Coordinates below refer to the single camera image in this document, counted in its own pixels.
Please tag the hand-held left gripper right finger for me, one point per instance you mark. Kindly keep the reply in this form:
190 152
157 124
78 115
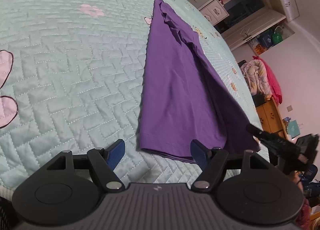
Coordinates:
198 152

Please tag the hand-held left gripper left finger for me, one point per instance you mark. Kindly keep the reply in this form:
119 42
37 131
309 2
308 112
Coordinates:
116 151

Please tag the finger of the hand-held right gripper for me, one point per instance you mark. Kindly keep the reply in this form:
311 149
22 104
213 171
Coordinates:
256 132

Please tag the purple t-shirt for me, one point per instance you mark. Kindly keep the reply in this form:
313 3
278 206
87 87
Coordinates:
180 82

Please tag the wooden desk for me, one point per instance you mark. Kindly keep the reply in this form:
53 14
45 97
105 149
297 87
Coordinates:
271 117

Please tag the teal gift bag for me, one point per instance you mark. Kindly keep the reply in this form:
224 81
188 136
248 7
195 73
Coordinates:
293 129

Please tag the rolled pink grey quilt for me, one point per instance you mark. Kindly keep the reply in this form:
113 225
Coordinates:
273 82

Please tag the stack of colourful boxes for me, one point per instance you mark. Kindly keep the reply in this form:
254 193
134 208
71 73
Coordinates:
258 47

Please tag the bee-print quilted bed cover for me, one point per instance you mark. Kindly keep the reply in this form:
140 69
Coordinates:
75 70

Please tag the blue bag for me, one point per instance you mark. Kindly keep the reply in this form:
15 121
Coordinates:
265 39

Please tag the green bag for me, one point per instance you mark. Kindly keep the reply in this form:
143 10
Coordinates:
278 36

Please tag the white door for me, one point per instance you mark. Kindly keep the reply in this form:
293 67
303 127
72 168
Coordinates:
255 29

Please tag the white drawer cabinet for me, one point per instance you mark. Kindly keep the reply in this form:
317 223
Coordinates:
215 12

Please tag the beige wall switch plate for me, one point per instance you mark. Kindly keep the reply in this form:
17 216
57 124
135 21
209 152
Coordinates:
290 108

